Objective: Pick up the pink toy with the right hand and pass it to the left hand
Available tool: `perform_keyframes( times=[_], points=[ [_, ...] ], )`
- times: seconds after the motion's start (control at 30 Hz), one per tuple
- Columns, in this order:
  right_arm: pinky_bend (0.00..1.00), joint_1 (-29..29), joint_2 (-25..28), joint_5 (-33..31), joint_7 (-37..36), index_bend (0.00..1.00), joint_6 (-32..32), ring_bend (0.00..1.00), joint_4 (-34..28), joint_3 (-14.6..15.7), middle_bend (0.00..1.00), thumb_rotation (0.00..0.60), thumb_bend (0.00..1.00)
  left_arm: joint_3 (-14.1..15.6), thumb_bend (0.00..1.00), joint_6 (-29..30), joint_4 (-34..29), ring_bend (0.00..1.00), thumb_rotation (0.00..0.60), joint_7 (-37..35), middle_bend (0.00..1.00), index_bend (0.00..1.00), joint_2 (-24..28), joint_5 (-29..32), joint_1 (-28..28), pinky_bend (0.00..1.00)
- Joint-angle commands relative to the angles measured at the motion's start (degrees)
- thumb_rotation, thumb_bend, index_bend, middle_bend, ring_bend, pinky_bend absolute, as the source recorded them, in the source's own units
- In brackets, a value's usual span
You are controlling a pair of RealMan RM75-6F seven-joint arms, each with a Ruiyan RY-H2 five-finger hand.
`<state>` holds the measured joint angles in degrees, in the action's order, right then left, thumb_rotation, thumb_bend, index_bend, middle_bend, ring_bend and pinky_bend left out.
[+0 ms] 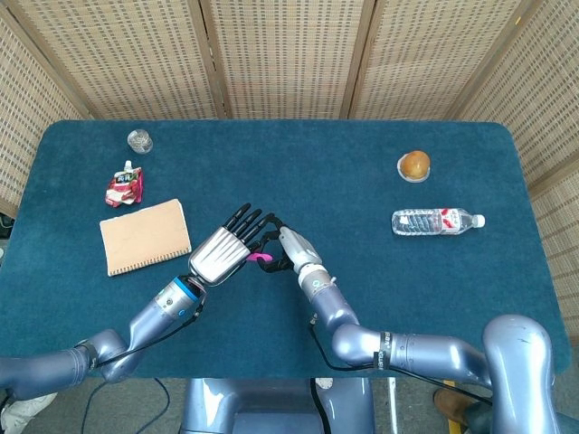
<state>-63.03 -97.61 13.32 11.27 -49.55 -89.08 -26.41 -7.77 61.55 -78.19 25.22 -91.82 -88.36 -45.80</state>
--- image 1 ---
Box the woven bamboo folding screen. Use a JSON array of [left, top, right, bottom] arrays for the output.
[[0, 0, 579, 349]]

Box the white table leg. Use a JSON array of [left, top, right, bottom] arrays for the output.
[[387, 377, 398, 434]]

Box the dark floor cable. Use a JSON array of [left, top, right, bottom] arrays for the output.
[[81, 377, 171, 434]]

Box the tan spiral notebook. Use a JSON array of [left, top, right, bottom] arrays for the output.
[[99, 198, 193, 278]]

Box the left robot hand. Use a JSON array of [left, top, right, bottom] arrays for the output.
[[187, 203, 278, 288]]

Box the small clear glass cup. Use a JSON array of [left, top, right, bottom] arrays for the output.
[[127, 129, 154, 156]]

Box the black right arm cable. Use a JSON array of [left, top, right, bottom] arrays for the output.
[[308, 318, 494, 406]]

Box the bread bun on plate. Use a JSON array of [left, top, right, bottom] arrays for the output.
[[397, 150, 432, 184]]

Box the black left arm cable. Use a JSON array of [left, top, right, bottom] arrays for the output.
[[90, 302, 204, 368]]

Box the crumpled red drink pouch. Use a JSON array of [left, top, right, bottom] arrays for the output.
[[104, 160, 145, 209]]

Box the blue tablecloth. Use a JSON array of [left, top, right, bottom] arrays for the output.
[[0, 118, 572, 380]]

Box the grey-blue robot torso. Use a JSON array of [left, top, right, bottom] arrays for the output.
[[180, 377, 376, 434]]

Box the brown shoe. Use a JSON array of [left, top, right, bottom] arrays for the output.
[[432, 389, 474, 424]]

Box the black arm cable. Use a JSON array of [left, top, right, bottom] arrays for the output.
[[308, 318, 494, 406], [90, 302, 204, 368]]

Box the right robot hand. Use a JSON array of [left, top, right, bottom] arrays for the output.
[[256, 215, 324, 276]]

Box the white shoe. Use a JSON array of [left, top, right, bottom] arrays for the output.
[[0, 392, 59, 434]]

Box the clear plastic water bottle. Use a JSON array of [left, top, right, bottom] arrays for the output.
[[391, 207, 487, 237]]

